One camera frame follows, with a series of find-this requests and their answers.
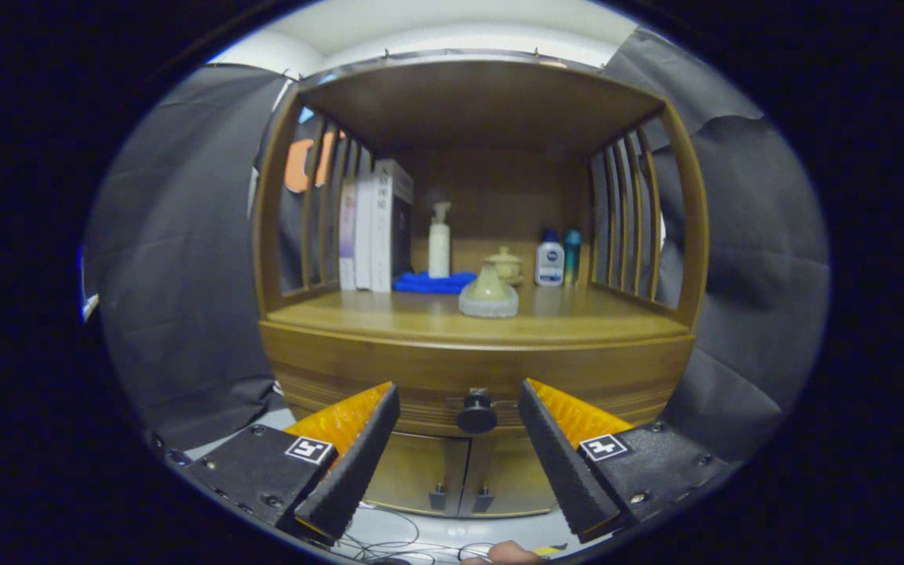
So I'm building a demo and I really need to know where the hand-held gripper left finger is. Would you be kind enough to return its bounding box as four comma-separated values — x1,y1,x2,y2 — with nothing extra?
181,381,402,546

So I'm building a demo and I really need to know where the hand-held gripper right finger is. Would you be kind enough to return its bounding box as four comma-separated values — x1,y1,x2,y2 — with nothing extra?
516,378,727,544

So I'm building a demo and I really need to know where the black round drawer knob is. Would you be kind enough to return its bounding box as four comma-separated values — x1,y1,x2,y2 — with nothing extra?
456,388,498,435

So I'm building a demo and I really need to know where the wooden drawer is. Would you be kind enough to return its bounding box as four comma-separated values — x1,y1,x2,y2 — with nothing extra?
261,322,694,439

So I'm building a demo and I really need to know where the wooden cabinet door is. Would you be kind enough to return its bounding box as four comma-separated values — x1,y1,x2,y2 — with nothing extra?
362,432,470,517
460,436,567,519

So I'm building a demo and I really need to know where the wooden countertop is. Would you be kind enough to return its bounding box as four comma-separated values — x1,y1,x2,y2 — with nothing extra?
264,279,692,346

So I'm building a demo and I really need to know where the wooden cabinet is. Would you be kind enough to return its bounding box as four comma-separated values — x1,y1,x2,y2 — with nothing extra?
252,51,710,519

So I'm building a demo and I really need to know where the blue cloth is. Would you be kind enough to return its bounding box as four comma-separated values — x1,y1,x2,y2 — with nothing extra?
393,271,478,295

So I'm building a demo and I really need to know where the white lotion bottle blue cap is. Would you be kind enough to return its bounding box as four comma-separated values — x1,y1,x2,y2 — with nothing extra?
534,228,565,287

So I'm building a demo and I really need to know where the lidded tea cup with saucer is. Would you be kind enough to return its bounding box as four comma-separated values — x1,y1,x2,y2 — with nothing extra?
485,246,525,286

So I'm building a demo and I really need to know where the teal slim bottle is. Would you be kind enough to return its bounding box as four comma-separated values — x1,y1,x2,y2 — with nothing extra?
563,229,582,286

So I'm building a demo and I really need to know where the lilac book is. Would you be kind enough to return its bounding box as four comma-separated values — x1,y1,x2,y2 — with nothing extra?
338,177,359,291

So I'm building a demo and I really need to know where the white pump bottle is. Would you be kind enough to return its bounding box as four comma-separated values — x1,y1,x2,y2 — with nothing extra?
428,201,453,279

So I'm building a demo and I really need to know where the thin white book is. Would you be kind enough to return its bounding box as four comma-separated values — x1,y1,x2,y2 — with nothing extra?
354,149,376,291

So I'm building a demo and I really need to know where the thick white book dark cover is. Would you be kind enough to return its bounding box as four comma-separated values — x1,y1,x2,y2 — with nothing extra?
371,159,415,293

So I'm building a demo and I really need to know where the tangle of black cables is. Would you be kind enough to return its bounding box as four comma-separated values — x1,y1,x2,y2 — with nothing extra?
334,510,500,565

